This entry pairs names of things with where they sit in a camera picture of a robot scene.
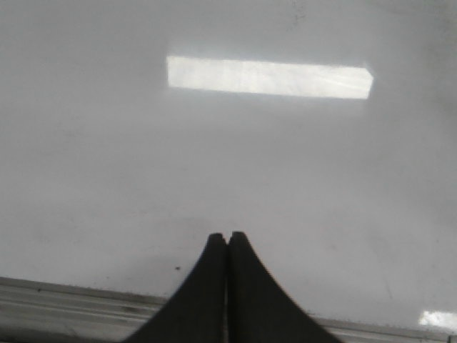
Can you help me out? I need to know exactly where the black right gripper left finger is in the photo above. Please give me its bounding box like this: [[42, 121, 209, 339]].
[[124, 233, 228, 343]]

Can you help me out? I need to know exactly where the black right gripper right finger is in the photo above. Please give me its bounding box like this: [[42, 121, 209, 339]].
[[227, 232, 340, 343]]

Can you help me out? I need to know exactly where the white whiteboard with aluminium frame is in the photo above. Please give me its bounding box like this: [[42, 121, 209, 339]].
[[1, 1, 456, 333]]

